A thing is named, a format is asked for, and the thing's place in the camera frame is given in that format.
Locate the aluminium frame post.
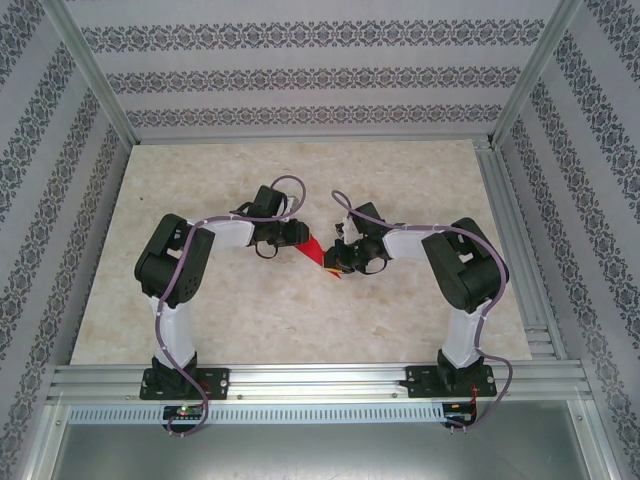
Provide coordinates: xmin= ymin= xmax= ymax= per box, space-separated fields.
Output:
xmin=39 ymin=0 xmax=137 ymax=147
xmin=491 ymin=0 xmax=585 ymax=147

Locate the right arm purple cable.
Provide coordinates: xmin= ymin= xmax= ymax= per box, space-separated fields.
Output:
xmin=331 ymin=188 xmax=514 ymax=435

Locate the grey sheet metal tray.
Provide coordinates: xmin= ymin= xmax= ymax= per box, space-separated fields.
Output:
xmin=49 ymin=423 xmax=609 ymax=480

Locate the red square paper sheet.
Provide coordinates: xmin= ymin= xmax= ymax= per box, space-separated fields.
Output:
xmin=293 ymin=233 xmax=345 ymax=280

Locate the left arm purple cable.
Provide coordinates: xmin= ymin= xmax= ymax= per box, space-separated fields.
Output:
xmin=155 ymin=174 xmax=307 ymax=440

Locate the aluminium side rail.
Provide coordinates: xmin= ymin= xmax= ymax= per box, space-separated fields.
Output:
xmin=473 ymin=139 xmax=571 ymax=362

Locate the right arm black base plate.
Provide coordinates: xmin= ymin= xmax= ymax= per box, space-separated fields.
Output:
xmin=405 ymin=365 xmax=499 ymax=400

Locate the slotted grey cable duct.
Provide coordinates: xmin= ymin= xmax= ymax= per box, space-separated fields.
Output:
xmin=66 ymin=403 xmax=447 ymax=426

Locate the wide aluminium mounting rail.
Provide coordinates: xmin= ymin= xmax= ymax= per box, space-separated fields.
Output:
xmin=47 ymin=362 xmax=595 ymax=404

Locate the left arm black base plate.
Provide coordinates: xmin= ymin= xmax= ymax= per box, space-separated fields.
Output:
xmin=139 ymin=368 xmax=231 ymax=401

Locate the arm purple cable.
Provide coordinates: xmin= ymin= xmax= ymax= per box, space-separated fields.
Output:
xmin=155 ymin=174 xmax=307 ymax=440
xmin=331 ymin=188 xmax=514 ymax=435

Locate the thin aluminium wall rail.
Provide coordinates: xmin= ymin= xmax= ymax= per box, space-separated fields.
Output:
xmin=130 ymin=133 xmax=496 ymax=147

